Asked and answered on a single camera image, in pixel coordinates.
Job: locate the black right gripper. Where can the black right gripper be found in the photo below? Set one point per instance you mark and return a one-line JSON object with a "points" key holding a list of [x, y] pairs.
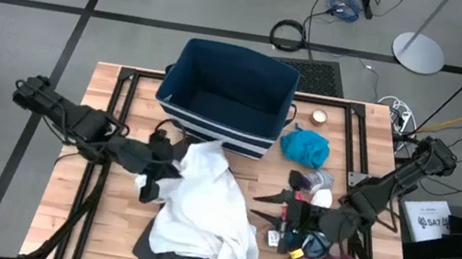
{"points": [[303, 217]]}

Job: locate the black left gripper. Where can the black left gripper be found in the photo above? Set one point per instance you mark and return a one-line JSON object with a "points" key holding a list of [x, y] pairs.
{"points": [[160, 151]]}

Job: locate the coral red sock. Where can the coral red sock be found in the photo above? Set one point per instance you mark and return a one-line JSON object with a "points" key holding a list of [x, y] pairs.
{"points": [[300, 196]]}

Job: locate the grey beige blue-toed sock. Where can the grey beige blue-toed sock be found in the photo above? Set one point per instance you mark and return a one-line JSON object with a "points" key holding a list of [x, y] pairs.
{"points": [[273, 238]]}

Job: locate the turquoise shirt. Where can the turquoise shirt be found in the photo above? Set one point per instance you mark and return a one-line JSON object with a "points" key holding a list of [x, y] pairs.
{"points": [[304, 148]]}

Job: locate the white shirt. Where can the white shirt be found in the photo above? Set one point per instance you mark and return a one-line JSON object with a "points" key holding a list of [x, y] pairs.
{"points": [[204, 209]]}

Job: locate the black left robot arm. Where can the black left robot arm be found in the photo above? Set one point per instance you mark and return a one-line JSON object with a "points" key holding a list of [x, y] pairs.
{"points": [[74, 121]]}

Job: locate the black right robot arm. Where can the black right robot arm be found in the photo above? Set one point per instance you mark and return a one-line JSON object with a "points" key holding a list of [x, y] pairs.
{"points": [[384, 191]]}

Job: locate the navy white striped fabric basket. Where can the navy white striped fabric basket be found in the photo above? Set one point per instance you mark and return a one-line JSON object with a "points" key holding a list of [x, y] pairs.
{"points": [[227, 96]]}

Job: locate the small tape roll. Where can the small tape roll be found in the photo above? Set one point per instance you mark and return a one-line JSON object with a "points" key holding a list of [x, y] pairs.
{"points": [[319, 117]]}

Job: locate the white printed box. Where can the white printed box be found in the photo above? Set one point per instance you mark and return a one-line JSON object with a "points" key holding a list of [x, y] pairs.
{"points": [[423, 220]]}

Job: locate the grey round-base floor stand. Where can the grey round-base floor stand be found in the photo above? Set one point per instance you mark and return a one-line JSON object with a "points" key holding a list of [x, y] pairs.
{"points": [[417, 52]]}

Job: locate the black power strip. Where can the black power strip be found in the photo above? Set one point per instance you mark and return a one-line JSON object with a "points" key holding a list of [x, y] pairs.
{"points": [[367, 6]]}

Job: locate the black table frame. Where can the black table frame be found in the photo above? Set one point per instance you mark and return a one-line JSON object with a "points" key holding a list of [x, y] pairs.
{"points": [[127, 74]]}

